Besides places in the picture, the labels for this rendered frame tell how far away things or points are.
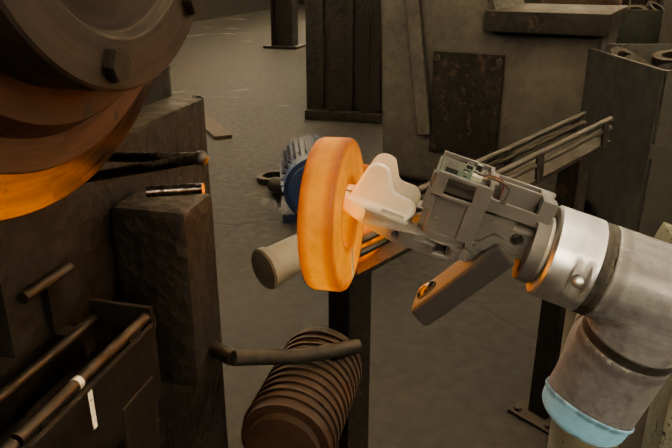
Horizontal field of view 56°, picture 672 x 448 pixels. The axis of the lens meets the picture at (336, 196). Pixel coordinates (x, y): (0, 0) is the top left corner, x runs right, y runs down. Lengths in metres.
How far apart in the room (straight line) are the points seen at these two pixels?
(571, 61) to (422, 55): 0.68
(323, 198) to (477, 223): 0.14
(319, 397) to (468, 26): 2.42
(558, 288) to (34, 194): 0.44
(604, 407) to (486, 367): 1.23
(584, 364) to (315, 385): 0.38
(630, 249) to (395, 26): 2.69
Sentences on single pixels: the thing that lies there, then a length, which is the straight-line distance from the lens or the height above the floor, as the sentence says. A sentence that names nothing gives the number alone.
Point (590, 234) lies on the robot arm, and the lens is 0.60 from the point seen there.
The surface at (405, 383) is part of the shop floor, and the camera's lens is 1.80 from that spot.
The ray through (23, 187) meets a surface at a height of 0.90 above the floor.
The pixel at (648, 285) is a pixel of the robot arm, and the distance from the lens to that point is 0.61.
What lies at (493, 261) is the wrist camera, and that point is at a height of 0.80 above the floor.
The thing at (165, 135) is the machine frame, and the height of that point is 0.84.
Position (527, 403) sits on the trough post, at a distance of 1.78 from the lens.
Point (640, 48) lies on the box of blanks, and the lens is 3.25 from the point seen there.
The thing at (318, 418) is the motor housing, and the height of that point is 0.51.
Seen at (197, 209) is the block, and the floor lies 0.79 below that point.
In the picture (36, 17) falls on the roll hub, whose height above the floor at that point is 1.03.
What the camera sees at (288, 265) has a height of 0.67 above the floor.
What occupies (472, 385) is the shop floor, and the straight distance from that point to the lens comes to 1.82.
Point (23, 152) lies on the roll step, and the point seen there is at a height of 0.94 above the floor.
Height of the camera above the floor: 1.06
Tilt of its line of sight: 20 degrees down
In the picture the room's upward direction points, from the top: straight up
